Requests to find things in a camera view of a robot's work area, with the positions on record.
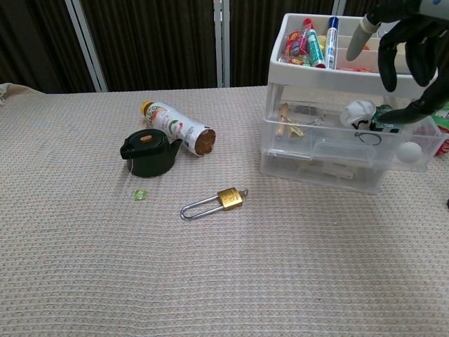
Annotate clear plastic drawer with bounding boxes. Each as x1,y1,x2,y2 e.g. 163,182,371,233
262,101,449,173
260,149,387,196

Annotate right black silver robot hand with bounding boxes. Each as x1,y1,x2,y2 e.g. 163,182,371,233
346,0,449,124

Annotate beige woven tablecloth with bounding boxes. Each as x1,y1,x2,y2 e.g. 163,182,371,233
0,82,449,337

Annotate green chips can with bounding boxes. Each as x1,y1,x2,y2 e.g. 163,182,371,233
433,105,449,157

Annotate red cartoon snack packets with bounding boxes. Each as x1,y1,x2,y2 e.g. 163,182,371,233
283,29,309,59

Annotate small green box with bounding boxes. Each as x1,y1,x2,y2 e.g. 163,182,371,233
371,104,403,133

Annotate metal wire ring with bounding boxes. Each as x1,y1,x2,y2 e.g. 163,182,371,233
354,130,382,147

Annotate drink bottle with yellow cap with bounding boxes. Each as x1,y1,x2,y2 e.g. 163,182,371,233
141,100,217,157

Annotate wooden clothespin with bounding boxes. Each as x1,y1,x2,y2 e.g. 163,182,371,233
275,103,291,138

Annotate black folding screen partition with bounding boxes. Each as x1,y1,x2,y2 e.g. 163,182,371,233
0,0,449,94

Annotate white ping pong ball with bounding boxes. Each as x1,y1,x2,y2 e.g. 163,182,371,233
396,141,423,164

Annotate brass padlock with long shackle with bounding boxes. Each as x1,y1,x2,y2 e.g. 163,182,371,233
180,187,249,222

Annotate white drawer organizer box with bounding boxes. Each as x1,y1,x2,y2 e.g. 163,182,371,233
260,13,441,196

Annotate blue capped white marker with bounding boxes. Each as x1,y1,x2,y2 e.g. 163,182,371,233
326,16,340,70

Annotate lion print snack packet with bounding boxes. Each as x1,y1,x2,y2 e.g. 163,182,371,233
280,55,313,67

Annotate gold binder clip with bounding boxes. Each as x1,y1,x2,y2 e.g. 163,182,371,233
282,117,304,140

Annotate red capped green marker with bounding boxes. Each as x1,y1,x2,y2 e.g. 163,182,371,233
302,18,326,70

